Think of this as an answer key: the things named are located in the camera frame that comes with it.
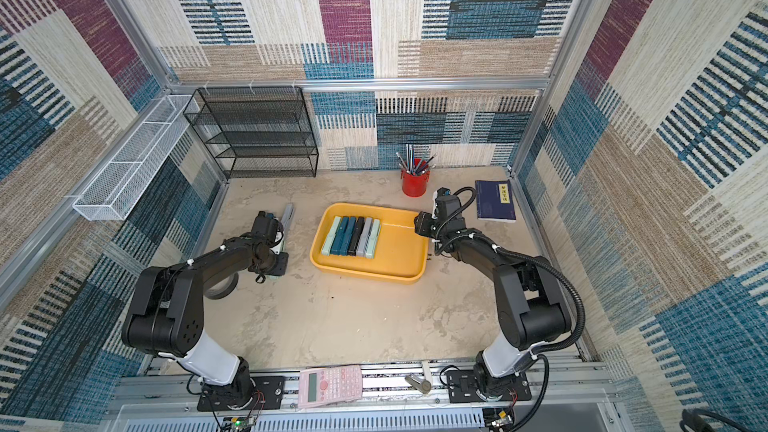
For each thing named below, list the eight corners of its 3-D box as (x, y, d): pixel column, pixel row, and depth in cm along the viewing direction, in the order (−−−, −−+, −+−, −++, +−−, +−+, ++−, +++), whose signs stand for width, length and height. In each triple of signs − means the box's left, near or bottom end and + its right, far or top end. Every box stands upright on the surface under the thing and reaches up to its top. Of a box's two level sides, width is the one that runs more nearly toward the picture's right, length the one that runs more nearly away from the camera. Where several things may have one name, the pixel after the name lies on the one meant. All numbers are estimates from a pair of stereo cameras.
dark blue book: (477, 219, 109) (479, 215, 107) (474, 182, 121) (476, 178, 119) (514, 223, 108) (516, 219, 106) (508, 185, 119) (510, 180, 118)
